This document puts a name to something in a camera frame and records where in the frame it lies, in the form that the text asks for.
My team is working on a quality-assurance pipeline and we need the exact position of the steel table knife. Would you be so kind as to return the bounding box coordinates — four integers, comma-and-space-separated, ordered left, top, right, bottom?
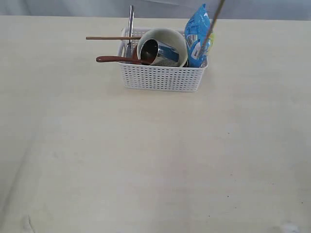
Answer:
125, 5, 134, 58

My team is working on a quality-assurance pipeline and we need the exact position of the dark red wooden spoon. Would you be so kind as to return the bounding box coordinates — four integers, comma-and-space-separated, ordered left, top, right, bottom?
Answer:
96, 56, 151, 65

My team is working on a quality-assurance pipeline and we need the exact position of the brown wooden chopstick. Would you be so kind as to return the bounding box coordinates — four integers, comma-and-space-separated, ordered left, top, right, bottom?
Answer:
86, 36, 141, 40
199, 0, 225, 56

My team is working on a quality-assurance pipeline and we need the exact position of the white perforated plastic basket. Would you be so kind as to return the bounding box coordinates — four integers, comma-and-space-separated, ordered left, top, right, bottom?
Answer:
119, 30, 208, 92

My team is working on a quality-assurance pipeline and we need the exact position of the small dark red dish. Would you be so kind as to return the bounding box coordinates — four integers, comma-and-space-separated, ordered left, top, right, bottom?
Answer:
132, 46, 141, 65

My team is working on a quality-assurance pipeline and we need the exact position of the shiny steel cup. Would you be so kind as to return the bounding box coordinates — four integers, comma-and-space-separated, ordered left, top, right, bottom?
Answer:
139, 39, 179, 67

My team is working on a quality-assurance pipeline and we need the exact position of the cream ceramic bowl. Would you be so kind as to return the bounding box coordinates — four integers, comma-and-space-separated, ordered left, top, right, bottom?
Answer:
134, 28, 188, 67

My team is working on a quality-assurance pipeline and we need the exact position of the blue snack packet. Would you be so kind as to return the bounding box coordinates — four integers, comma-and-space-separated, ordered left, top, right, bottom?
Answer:
184, 4, 214, 68

